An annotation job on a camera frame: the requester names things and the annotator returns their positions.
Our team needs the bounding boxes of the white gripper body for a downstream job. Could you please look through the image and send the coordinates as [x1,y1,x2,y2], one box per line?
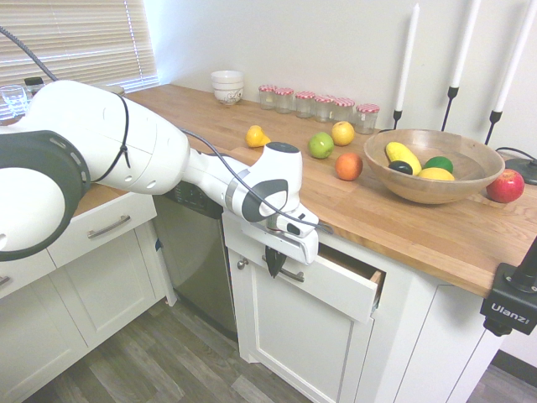
[240,221,321,266]

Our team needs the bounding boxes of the white-fronted wooden drawer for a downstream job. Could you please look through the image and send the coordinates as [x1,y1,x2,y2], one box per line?
[250,234,387,325]

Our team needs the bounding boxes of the stainless steel dishwasher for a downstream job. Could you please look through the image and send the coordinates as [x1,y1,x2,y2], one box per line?
[152,180,239,342]

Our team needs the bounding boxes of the white cabinet with panel door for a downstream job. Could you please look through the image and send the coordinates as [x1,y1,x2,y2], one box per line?
[221,209,505,403]

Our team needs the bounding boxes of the orange red peach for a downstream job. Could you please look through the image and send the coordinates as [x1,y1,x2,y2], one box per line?
[334,152,365,182]

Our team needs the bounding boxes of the green apple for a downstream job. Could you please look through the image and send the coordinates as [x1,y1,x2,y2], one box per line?
[307,131,336,160]

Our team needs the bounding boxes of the yellow toy pepper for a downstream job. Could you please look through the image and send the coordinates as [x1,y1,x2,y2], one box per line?
[245,124,273,149]

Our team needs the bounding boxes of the yellow apple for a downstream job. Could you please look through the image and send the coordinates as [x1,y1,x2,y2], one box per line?
[331,120,357,147]

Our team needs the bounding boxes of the glass jar red checked lid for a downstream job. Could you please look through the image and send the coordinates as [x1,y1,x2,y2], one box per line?
[313,95,336,124]
[274,87,295,115]
[331,97,356,126]
[295,90,317,119]
[258,84,279,112]
[355,102,381,136]

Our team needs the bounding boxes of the yellow squash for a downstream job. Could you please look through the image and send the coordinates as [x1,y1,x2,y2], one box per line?
[384,141,423,177]

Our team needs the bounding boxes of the yellow lemon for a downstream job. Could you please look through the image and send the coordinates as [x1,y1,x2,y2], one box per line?
[417,166,456,182]

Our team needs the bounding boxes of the patterned white ceramic bowl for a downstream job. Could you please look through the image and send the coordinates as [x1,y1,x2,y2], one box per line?
[213,85,245,107]

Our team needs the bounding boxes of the stacked white bowls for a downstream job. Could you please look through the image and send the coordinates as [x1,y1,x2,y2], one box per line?
[210,70,246,92]

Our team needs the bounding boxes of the black zip tie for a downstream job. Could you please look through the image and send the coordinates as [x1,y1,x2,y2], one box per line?
[89,95,132,185]

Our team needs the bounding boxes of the white corner cabinet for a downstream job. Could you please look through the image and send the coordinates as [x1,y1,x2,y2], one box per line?
[0,191,178,403]

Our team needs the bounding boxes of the large wooden bowl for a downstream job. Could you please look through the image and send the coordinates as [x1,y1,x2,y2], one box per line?
[362,128,506,206]

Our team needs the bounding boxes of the white taper candle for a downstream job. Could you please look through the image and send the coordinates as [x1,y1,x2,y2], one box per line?
[394,3,421,113]
[450,0,483,90]
[494,0,537,114]

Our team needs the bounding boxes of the red apple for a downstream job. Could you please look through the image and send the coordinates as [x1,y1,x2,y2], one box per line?
[486,168,526,204]

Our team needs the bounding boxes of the black lamp base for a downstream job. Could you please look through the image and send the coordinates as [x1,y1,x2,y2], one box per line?
[495,146,537,187]

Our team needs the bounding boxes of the black-lidded jar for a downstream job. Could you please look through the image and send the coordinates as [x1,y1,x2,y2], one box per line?
[23,76,46,96]

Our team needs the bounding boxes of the white window blinds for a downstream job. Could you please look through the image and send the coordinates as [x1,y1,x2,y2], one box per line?
[0,0,159,94]

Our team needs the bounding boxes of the clear drinking glass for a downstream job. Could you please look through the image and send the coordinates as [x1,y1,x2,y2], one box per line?
[0,84,30,122]

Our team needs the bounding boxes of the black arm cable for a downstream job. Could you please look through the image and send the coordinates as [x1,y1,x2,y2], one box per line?
[180,128,335,235]

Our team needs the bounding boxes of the white drawer with bar handle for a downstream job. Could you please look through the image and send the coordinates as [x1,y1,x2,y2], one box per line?
[45,191,159,270]
[0,247,58,300]

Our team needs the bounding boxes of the black Ulanzi camera mount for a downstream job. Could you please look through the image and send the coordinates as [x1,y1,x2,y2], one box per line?
[479,236,537,338]

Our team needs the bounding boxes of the black braided hose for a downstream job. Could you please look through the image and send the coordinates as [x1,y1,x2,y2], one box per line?
[0,24,60,82]

